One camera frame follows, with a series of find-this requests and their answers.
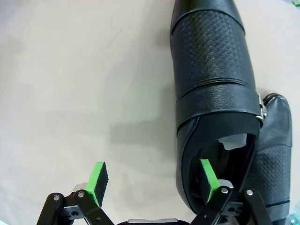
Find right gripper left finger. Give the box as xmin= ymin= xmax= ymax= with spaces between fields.
xmin=35 ymin=161 xmax=113 ymax=225

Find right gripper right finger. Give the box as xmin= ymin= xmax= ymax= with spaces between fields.
xmin=191 ymin=158 xmax=278 ymax=225

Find black leather buckle shoe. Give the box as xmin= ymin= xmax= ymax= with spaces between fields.
xmin=239 ymin=93 xmax=293 ymax=225
xmin=169 ymin=0 xmax=268 ymax=215

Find white paper shoe stuffing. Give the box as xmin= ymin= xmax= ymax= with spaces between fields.
xmin=217 ymin=133 xmax=248 ymax=150

